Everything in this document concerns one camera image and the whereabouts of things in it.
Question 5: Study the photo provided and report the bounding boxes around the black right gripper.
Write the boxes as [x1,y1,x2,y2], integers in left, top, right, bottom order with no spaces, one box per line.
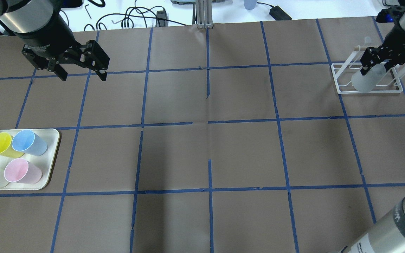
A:
[360,33,405,76]

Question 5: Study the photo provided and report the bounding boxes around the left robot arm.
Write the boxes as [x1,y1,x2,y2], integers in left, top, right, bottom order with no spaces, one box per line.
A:
[0,0,110,81]

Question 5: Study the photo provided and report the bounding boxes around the yellow plastic cup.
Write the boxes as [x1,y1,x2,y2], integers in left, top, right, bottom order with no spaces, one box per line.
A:
[0,132,24,158]

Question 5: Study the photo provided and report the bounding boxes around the black cable bundle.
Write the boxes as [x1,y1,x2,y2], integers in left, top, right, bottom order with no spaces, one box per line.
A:
[83,0,192,30]

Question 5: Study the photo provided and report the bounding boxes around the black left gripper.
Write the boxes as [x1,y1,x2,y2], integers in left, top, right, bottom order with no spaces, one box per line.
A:
[21,33,110,82]

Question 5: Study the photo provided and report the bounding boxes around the blue plastic cup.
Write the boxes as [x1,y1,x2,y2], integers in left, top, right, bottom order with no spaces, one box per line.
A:
[11,129,48,156]

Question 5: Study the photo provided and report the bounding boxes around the white serving tray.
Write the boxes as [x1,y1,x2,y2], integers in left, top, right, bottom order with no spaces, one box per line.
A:
[0,129,60,191]

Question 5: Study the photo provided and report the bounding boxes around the aluminium frame post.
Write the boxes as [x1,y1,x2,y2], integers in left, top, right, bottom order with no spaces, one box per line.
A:
[194,0,213,29]

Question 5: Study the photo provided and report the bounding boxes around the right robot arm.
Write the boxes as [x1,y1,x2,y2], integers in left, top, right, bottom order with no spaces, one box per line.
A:
[331,11,405,253]

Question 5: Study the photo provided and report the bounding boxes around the white wire cup rack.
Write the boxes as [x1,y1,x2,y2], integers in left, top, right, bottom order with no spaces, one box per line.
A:
[331,37,405,94]

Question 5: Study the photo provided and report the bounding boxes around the pink plastic cup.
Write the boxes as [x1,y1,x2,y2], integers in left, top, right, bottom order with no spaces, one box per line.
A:
[4,157,43,184]

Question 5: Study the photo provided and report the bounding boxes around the blue cup on desk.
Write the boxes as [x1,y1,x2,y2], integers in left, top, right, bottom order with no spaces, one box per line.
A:
[243,0,258,10]

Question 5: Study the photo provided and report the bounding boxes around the frosted grey plastic cup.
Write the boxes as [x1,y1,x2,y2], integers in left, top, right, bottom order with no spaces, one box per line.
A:
[351,64,387,93]

